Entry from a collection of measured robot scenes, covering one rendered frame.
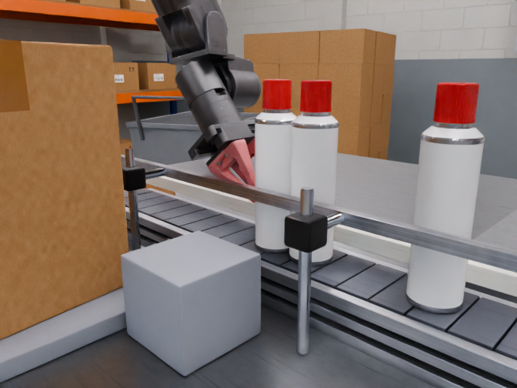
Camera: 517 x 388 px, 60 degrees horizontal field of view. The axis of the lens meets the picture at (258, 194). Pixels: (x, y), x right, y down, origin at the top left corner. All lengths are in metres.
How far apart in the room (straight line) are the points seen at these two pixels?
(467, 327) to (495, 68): 4.43
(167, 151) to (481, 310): 2.36
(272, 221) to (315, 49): 3.29
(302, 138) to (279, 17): 5.39
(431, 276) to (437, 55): 4.56
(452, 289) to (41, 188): 0.39
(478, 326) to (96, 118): 0.41
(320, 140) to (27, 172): 0.29
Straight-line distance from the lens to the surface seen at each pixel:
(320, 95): 0.49
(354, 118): 3.67
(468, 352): 0.42
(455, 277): 0.45
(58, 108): 0.48
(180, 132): 2.63
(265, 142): 0.52
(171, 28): 0.65
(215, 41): 0.62
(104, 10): 4.28
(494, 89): 4.82
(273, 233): 0.54
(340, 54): 3.71
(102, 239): 0.53
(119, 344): 0.50
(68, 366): 0.48
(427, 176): 0.42
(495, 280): 0.48
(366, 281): 0.50
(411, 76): 5.03
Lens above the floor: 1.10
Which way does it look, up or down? 15 degrees down
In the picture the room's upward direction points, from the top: straight up
